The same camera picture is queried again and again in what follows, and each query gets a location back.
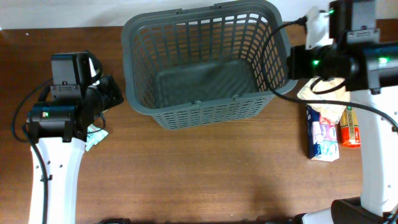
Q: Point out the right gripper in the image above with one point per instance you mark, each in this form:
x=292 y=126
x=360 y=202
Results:
x=294 y=62

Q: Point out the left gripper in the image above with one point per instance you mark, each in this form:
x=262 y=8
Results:
x=115 y=94

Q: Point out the beige powder pouch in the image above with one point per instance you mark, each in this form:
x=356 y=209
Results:
x=328 y=111

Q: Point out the mint green tissue pack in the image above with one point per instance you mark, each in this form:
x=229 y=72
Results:
x=94 y=136

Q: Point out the blue Kleenex tissue multipack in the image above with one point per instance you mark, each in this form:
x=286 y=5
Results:
x=322 y=137

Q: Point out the red spaghetti pack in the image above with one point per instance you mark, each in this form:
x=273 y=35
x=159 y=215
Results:
x=349 y=128

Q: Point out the grey plastic slatted basket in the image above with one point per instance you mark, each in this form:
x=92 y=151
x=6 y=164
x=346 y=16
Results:
x=193 y=67

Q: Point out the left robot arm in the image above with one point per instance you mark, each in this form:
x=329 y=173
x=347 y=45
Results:
x=57 y=130

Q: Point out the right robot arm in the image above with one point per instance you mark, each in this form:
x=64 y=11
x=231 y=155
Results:
x=343 y=42

